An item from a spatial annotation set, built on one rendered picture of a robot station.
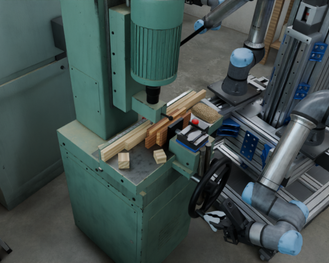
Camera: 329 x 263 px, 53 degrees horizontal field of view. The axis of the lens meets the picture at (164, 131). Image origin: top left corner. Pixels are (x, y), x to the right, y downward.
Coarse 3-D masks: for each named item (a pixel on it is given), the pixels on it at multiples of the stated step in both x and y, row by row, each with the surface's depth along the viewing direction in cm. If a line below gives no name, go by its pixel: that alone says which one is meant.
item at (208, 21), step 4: (208, 20) 114; (212, 20) 114; (204, 24) 114; (208, 24) 114; (212, 24) 114; (200, 28) 118; (204, 28) 117; (208, 28) 115; (196, 32) 120; (192, 36) 122; (184, 40) 125; (188, 40) 124; (180, 44) 127
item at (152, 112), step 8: (136, 96) 136; (144, 96) 136; (136, 104) 136; (144, 104) 133; (152, 104) 132; (160, 104) 133; (144, 112) 135; (152, 112) 131; (160, 112) 133; (152, 120) 134
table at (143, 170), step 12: (216, 120) 155; (144, 144) 139; (156, 144) 140; (168, 144) 140; (132, 156) 133; (144, 156) 134; (168, 156) 135; (108, 168) 130; (132, 168) 128; (144, 168) 129; (156, 168) 129; (168, 168) 136; (180, 168) 134; (120, 180) 128; (132, 180) 124; (144, 180) 125; (132, 192) 126
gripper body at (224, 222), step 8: (224, 224) 116; (232, 224) 115; (248, 224) 111; (224, 232) 120; (232, 232) 114; (240, 232) 114; (248, 232) 110; (232, 240) 117; (240, 240) 116; (248, 240) 111
